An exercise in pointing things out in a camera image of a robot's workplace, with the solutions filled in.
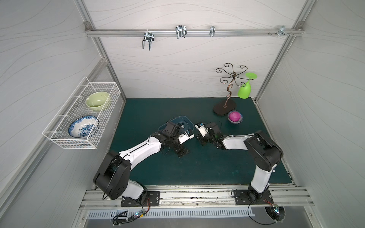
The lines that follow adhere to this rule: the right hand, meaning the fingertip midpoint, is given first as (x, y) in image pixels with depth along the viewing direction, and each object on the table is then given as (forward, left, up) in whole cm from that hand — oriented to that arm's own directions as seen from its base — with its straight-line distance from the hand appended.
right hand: (198, 134), depth 97 cm
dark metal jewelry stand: (+24, -21, -1) cm, 32 cm away
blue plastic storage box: (+11, +15, 0) cm, 18 cm away
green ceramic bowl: (-3, +54, +34) cm, 64 cm away
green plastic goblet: (+23, -31, +18) cm, 43 cm away
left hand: (-12, +8, +7) cm, 16 cm away
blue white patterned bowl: (-17, +54, +32) cm, 65 cm away
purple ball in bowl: (+13, -27, +3) cm, 30 cm away
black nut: (+9, +11, -2) cm, 15 cm away
